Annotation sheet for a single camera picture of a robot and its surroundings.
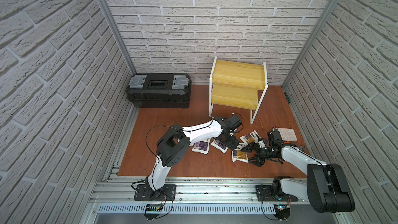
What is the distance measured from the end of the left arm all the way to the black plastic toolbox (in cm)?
37

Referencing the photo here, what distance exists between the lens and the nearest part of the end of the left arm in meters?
0.64

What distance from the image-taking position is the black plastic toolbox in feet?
3.17
